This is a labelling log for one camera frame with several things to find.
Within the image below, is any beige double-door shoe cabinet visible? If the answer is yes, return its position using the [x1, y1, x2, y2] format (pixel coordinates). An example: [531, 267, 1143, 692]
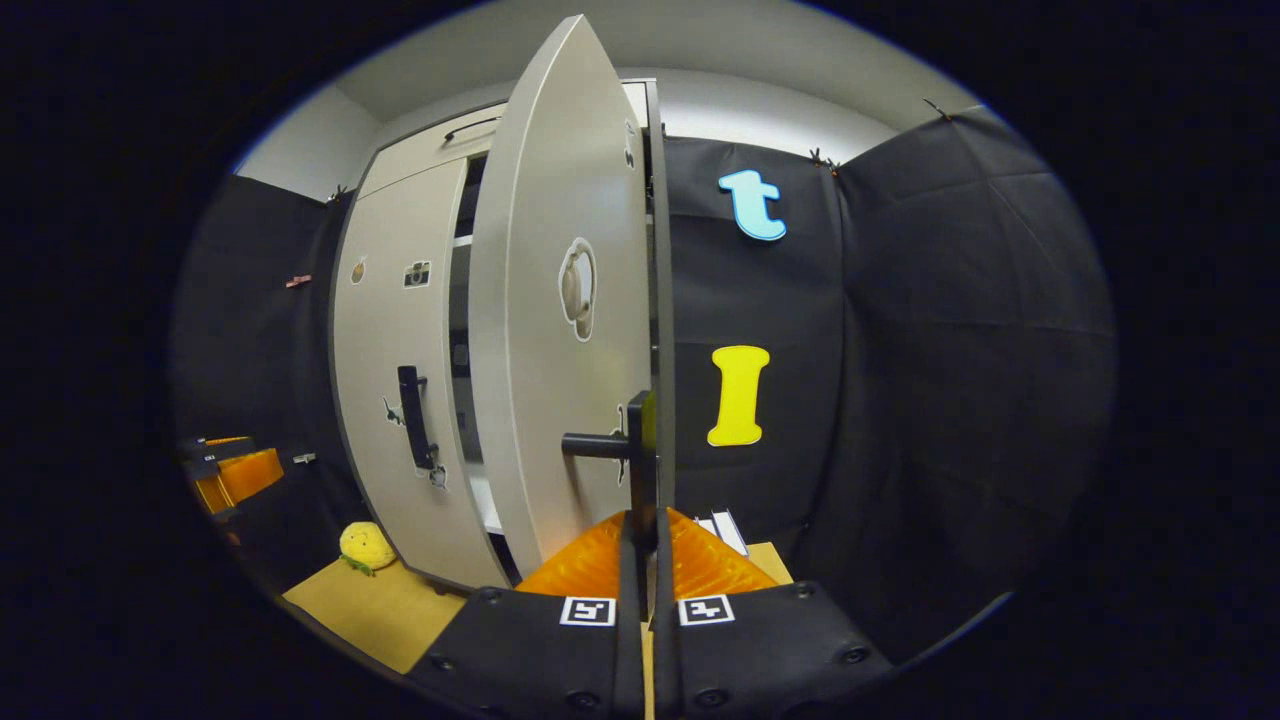
[325, 78, 681, 596]

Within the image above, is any headphone sticker beige cabinet door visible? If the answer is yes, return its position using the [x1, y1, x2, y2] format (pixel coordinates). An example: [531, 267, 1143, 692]
[468, 13, 669, 581]

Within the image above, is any white printed box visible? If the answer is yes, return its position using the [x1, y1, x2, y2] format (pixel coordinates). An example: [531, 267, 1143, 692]
[695, 510, 749, 557]

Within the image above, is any camera sticker beige cabinet door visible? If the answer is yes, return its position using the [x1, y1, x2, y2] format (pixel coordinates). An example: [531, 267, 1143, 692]
[330, 155, 511, 591]

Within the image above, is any black backdrop cloth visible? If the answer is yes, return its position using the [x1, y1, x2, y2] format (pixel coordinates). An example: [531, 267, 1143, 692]
[170, 105, 1119, 666]

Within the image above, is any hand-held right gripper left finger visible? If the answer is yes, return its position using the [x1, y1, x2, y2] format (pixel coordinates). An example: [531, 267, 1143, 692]
[405, 510, 646, 720]

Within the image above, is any yellow plush toy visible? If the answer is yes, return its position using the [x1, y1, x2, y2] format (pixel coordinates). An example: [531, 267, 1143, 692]
[338, 521, 399, 577]

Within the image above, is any beige cabinet drawer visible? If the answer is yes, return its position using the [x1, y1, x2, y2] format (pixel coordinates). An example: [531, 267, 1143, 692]
[357, 80, 653, 199]

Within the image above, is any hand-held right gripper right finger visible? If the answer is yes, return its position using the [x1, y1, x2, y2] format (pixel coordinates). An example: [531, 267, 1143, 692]
[652, 507, 896, 720]

